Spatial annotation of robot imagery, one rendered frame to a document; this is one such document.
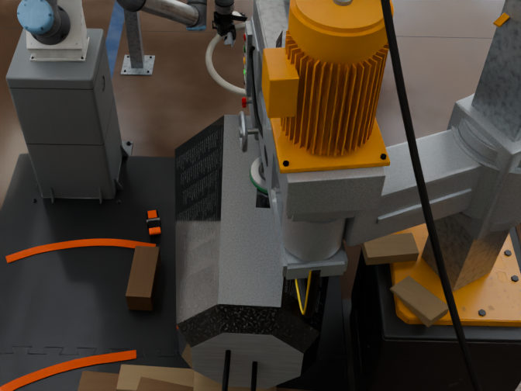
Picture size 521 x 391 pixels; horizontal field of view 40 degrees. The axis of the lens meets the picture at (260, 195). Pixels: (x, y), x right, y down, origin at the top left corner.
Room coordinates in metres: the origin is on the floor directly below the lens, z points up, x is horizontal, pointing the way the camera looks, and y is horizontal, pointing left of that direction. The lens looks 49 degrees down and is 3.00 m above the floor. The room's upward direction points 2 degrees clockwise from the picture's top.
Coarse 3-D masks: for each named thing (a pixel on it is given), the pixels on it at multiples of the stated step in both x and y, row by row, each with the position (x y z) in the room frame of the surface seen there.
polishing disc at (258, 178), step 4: (260, 156) 2.11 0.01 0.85; (256, 160) 2.08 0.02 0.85; (260, 160) 2.09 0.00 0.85; (252, 164) 2.06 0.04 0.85; (256, 164) 2.06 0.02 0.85; (252, 168) 2.04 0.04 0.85; (256, 168) 2.04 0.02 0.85; (252, 172) 2.01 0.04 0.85; (256, 172) 2.01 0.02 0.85; (260, 172) 2.02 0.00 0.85; (252, 176) 1.99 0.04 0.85; (256, 176) 1.99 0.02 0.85; (260, 176) 1.99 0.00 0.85; (256, 180) 1.97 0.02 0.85; (260, 180) 1.97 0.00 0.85; (264, 180) 1.97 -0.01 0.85; (260, 184) 1.95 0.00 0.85; (264, 184) 1.95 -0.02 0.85; (264, 188) 1.93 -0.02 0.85
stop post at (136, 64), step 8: (128, 16) 3.69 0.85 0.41; (136, 16) 3.69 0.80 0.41; (128, 24) 3.69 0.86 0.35; (136, 24) 3.69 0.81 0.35; (128, 32) 3.69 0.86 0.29; (136, 32) 3.69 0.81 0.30; (128, 40) 3.69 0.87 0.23; (136, 40) 3.69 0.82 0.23; (136, 48) 3.69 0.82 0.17; (128, 56) 3.80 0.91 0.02; (136, 56) 3.69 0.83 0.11; (144, 56) 3.82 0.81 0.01; (152, 56) 3.82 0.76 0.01; (128, 64) 3.72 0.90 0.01; (136, 64) 3.69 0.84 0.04; (144, 64) 3.73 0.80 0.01; (152, 64) 3.73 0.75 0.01; (128, 72) 3.64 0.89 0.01; (136, 72) 3.64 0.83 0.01; (144, 72) 3.65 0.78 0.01
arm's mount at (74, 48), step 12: (60, 0) 2.83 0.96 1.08; (72, 0) 2.83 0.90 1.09; (72, 12) 2.79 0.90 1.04; (72, 24) 2.76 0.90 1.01; (84, 24) 2.83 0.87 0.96; (72, 36) 2.72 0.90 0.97; (84, 36) 2.78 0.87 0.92; (36, 48) 2.67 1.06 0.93; (48, 48) 2.67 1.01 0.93; (60, 48) 2.68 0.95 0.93; (72, 48) 2.68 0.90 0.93; (84, 48) 2.74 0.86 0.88; (36, 60) 2.67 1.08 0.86; (48, 60) 2.67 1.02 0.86; (60, 60) 2.68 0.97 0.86; (72, 60) 2.68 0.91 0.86; (84, 60) 2.68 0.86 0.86
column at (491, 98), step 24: (504, 24) 1.65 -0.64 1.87; (504, 48) 1.63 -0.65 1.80; (504, 72) 1.61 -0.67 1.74; (480, 96) 1.65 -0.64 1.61; (504, 96) 1.58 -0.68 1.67; (504, 120) 1.56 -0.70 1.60; (456, 240) 1.56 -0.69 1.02; (480, 240) 1.53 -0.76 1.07; (504, 240) 1.60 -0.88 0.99; (432, 264) 1.62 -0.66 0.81; (456, 264) 1.53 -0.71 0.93; (480, 264) 1.56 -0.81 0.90; (456, 288) 1.52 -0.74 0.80
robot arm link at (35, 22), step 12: (24, 0) 2.59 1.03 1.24; (36, 0) 2.59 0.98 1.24; (48, 0) 2.63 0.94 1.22; (24, 12) 2.56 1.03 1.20; (36, 12) 2.56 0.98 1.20; (48, 12) 2.56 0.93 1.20; (24, 24) 2.53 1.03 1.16; (36, 24) 2.53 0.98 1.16; (48, 24) 2.54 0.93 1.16; (48, 36) 2.62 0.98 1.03
